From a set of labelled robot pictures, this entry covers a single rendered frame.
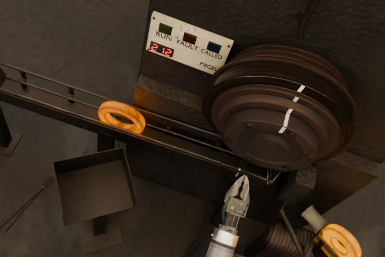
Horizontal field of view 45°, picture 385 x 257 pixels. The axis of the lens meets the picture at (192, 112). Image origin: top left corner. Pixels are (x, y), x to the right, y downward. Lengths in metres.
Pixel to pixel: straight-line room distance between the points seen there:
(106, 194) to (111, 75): 1.09
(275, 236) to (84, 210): 0.77
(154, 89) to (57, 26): 1.36
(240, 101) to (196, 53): 0.25
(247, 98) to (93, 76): 1.56
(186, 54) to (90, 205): 0.69
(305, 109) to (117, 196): 0.83
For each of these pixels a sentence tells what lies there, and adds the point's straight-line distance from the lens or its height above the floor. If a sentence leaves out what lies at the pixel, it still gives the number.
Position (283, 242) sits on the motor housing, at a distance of 2.01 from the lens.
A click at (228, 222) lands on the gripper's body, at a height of 0.74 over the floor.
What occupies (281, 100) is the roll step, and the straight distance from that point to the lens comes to 1.32.
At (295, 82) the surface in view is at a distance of 1.29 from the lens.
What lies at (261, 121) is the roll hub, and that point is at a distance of 1.32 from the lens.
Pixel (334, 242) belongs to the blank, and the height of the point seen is 0.68.
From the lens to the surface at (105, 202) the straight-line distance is 1.83.
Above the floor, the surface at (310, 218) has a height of 0.68.
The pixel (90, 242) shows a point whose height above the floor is 0.01.
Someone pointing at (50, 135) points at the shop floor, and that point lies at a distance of 2.60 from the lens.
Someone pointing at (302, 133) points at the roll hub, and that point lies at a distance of 1.35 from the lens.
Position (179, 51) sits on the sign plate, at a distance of 1.53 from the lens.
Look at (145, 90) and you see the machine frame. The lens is 1.73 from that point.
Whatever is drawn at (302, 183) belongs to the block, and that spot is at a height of 0.80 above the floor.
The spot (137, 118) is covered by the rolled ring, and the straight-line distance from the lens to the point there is 1.76.
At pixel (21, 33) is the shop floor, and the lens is 2.96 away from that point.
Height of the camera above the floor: 2.35
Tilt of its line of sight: 60 degrees down
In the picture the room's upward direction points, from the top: 21 degrees clockwise
